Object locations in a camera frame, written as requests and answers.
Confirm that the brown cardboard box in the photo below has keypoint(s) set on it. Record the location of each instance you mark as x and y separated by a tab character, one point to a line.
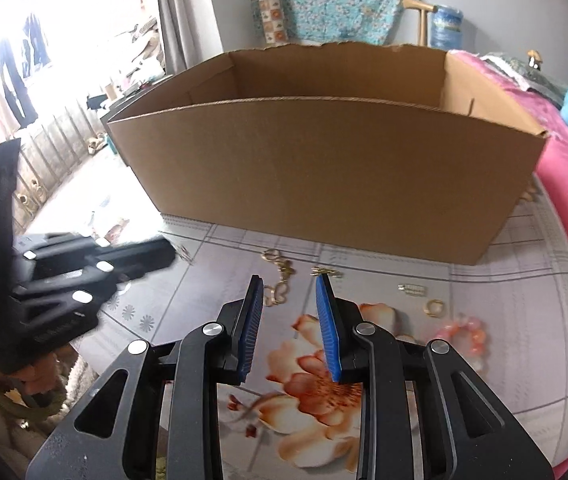
324	175

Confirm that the patterned paper roll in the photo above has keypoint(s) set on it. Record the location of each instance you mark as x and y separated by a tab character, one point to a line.
274	20

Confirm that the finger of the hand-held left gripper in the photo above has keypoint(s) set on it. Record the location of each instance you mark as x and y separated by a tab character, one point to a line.
73	287
138	257

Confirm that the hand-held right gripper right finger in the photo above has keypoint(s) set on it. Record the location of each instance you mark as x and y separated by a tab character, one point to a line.
328	335

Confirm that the floral plastic tablecloth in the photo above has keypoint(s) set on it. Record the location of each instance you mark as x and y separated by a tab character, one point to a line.
514	310

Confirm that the teal floral hanging cloth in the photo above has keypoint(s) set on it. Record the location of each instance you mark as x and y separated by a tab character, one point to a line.
334	0

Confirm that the pink floral blanket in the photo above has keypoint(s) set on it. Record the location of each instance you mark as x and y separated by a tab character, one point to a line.
564	185

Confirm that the grey-green lace cushion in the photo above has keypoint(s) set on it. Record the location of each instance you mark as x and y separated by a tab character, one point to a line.
539	80

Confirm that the silver rectangular pendant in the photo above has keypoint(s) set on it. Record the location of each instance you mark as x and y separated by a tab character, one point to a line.
411	288

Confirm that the blue hanging garment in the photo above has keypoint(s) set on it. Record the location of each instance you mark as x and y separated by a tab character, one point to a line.
36	40

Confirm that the small figurine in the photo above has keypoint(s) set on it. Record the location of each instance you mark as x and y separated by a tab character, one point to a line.
532	59

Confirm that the grey curtain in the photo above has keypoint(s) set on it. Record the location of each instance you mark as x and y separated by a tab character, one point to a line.
183	20

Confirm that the metal balcony railing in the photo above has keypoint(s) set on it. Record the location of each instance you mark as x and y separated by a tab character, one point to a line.
63	150

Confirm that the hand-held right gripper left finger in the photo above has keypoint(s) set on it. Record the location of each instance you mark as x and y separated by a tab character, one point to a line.
251	330

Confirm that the person's left hand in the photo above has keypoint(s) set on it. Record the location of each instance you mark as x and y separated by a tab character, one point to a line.
33	372

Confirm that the blue water bottle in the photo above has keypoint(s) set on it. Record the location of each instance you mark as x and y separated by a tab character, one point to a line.
446	27

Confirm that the dark hanging garment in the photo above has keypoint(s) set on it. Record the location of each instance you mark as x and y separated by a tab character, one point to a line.
16	90

